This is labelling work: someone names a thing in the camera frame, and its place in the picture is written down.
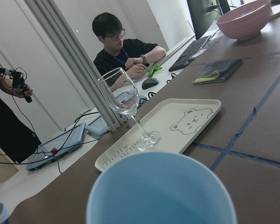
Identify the left teach pendant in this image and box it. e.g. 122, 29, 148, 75
26, 122, 86, 171

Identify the teach pendant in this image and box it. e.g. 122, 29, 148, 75
84, 91, 140, 137
26, 122, 86, 171

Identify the aluminium frame post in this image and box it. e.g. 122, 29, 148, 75
25, 0, 127, 131

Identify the clear wine glass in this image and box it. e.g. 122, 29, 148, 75
98, 67, 161, 151

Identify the light blue plastic cup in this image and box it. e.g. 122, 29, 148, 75
86, 152, 238, 224

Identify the cream bear serving tray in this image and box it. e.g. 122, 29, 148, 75
95, 98, 222, 172

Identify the black computer mouse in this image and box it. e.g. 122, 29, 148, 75
141, 78, 159, 90

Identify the black keyboard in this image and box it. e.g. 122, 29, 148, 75
168, 35, 211, 72

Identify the pink bowl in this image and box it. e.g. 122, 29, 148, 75
216, 0, 271, 40

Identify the black monitor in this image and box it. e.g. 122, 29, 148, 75
187, 0, 231, 40

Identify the standing person in black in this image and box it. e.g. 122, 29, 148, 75
0, 77, 41, 163

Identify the seated person in black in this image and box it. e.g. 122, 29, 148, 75
92, 12, 166, 78

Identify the wooden stand round base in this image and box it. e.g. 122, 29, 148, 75
270, 4, 280, 20

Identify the cardboard post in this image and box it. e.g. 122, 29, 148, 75
0, 148, 19, 183

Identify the grey and yellow folded cloth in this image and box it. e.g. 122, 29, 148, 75
193, 59, 243, 85

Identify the right teach pendant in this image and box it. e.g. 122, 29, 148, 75
84, 91, 140, 137

